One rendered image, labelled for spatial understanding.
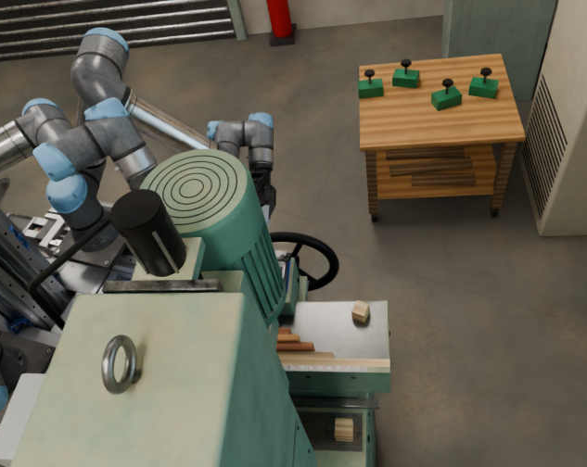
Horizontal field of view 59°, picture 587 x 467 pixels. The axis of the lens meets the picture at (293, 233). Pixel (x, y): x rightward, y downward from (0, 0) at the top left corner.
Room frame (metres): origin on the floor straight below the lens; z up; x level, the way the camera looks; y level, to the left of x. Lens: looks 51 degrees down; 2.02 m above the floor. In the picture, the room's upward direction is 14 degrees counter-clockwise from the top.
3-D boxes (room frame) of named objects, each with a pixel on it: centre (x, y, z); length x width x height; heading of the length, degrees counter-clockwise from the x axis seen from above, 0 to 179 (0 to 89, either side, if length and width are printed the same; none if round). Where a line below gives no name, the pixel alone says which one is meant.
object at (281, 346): (0.56, 0.12, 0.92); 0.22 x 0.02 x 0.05; 74
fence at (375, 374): (0.51, 0.16, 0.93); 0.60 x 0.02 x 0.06; 74
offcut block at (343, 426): (0.38, 0.00, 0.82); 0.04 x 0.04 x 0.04; 73
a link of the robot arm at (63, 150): (0.84, 0.39, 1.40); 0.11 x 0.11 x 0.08; 26
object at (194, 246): (0.41, 0.16, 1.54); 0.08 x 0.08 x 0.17; 74
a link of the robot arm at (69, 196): (1.18, 0.61, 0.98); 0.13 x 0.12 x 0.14; 171
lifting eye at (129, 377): (0.27, 0.21, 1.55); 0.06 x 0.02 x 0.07; 164
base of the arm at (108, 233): (1.17, 0.61, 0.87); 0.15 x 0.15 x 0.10
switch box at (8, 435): (0.27, 0.35, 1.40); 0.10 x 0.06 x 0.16; 164
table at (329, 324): (0.65, 0.12, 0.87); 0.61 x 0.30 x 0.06; 74
